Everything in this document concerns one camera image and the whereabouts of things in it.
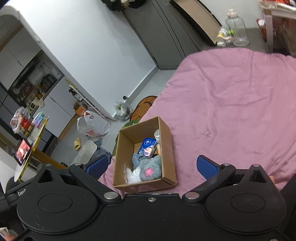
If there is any clear plastic bag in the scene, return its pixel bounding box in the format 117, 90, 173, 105
124, 165, 141, 184

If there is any grey pink plush toy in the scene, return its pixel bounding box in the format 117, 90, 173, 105
139, 155, 162, 182

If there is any blue tissue pack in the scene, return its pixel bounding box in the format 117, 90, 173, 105
137, 138, 158, 159

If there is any yellow slipper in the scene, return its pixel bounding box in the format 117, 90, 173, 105
73, 137, 81, 151

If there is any brown cardboard box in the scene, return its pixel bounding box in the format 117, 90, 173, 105
112, 116, 177, 193

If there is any white plastic shopping bag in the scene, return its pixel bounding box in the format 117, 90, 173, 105
77, 110, 110, 138

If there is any round yellow-rimmed table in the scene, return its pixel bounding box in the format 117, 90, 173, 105
14, 117, 49, 182

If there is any tablet with lit screen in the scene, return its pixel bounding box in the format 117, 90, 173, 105
14, 139, 32, 166

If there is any white crumpled plastic wrap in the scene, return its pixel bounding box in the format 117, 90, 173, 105
154, 129, 161, 144

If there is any pink bed sheet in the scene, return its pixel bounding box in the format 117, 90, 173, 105
98, 48, 296, 196

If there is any grey plastic trash bag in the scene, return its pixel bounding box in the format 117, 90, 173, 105
114, 102, 133, 121

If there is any orange cartoon floor mat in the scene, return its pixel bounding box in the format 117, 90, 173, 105
130, 95, 157, 121

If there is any grey wardrobe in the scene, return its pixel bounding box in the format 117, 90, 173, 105
122, 0, 202, 70

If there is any clear large water jug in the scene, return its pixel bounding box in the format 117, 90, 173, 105
225, 9, 250, 47

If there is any red snack bag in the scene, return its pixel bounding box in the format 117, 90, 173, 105
256, 19, 267, 42

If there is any wooden framed board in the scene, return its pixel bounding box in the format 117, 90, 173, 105
170, 0, 222, 47

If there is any white side shelf unit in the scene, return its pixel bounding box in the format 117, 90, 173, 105
257, 1, 295, 57

